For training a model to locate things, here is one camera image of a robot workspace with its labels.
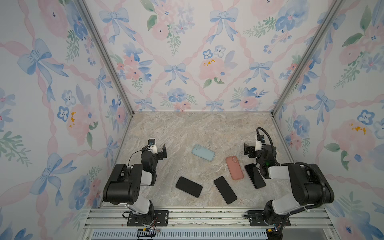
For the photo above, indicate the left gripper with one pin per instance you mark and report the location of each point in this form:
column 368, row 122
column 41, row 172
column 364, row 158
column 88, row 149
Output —
column 160, row 153

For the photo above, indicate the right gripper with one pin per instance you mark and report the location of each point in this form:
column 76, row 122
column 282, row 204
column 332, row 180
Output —
column 250, row 150

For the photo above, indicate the light blue phone case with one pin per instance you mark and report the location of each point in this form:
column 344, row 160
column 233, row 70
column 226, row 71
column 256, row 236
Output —
column 203, row 153

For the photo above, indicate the black phone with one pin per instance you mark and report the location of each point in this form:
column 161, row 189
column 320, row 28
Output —
column 225, row 190
column 189, row 187

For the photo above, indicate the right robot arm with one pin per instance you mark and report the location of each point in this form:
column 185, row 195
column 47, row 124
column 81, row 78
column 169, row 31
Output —
column 309, row 188

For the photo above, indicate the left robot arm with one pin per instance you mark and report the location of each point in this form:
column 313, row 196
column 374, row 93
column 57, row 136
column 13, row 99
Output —
column 125, row 182

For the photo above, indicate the pink phone case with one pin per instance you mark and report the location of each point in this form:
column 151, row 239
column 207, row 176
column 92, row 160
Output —
column 234, row 168

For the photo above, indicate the black phone case right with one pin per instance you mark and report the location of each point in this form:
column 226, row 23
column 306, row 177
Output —
column 255, row 176

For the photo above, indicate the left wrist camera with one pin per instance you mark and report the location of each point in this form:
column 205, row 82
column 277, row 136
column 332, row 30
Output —
column 152, row 146

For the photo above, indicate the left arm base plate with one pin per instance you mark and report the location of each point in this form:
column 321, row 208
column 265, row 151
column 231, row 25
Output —
column 158, row 218

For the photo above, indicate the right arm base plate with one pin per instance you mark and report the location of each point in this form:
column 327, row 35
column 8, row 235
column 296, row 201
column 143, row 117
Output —
column 261, row 219

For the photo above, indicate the right corner aluminium post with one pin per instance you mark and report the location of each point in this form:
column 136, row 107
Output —
column 320, row 33

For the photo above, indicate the corner aluminium post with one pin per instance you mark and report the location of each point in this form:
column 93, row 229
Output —
column 102, row 50
column 320, row 33

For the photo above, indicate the left corner aluminium post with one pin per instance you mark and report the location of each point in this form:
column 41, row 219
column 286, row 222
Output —
column 102, row 50

